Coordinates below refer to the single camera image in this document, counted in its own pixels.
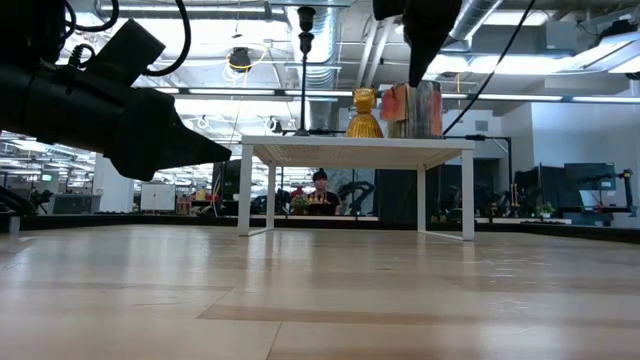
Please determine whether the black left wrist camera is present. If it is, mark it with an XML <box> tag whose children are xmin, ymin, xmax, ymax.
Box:
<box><xmin>83</xmin><ymin>18</ymin><xmax>167</xmax><ymax>87</ymax></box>

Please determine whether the silver ventilation duct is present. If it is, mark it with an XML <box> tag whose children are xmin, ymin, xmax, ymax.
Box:
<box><xmin>285</xmin><ymin>0</ymin><xmax>344</xmax><ymax>132</ymax></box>

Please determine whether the amber ribbed glass candle holder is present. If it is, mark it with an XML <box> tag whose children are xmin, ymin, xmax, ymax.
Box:
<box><xmin>345</xmin><ymin>87</ymin><xmax>385</xmax><ymax>139</ymax></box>

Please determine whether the silver candle tin orange tag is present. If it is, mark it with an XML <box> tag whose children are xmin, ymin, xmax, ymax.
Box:
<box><xmin>378</xmin><ymin>81</ymin><xmax>445</xmax><ymax>139</ymax></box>

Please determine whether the potted flower plant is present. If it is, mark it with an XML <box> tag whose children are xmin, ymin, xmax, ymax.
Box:
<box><xmin>290</xmin><ymin>193</ymin><xmax>312</xmax><ymax>216</ymax></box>

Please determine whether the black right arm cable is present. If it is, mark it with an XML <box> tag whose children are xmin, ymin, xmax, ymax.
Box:
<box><xmin>441</xmin><ymin>0</ymin><xmax>539</xmax><ymax>137</ymax></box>

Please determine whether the black background monitor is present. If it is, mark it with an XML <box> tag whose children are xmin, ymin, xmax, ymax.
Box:
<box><xmin>563</xmin><ymin>161</ymin><xmax>618</xmax><ymax>192</ymax></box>

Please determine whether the white cabinet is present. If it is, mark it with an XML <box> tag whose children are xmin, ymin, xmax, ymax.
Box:
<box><xmin>139</xmin><ymin>182</ymin><xmax>178</xmax><ymax>213</ymax></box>

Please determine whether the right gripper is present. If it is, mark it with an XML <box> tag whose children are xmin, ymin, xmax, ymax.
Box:
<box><xmin>372</xmin><ymin>0</ymin><xmax>464</xmax><ymax>89</ymax></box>

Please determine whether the long ceiling light strip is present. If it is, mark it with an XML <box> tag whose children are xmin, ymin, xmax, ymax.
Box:
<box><xmin>149</xmin><ymin>87</ymin><xmax>354</xmax><ymax>98</ymax></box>

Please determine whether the white perforated metal shelf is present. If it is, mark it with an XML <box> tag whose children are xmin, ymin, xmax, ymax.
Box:
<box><xmin>237</xmin><ymin>135</ymin><xmax>476</xmax><ymax>242</ymax></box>

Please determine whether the black camera cable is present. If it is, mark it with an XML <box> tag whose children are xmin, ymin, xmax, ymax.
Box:
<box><xmin>141</xmin><ymin>0</ymin><xmax>194</xmax><ymax>79</ymax></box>

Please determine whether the black ceiling device yellow cable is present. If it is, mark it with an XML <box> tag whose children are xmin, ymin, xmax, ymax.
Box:
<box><xmin>222</xmin><ymin>45</ymin><xmax>271</xmax><ymax>76</ymax></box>

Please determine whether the person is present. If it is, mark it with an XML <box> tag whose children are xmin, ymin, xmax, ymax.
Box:
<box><xmin>305</xmin><ymin>168</ymin><xmax>343</xmax><ymax>217</ymax></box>

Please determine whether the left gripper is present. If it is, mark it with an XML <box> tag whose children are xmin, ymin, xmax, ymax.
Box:
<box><xmin>0</xmin><ymin>59</ymin><xmax>233</xmax><ymax>182</ymax></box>

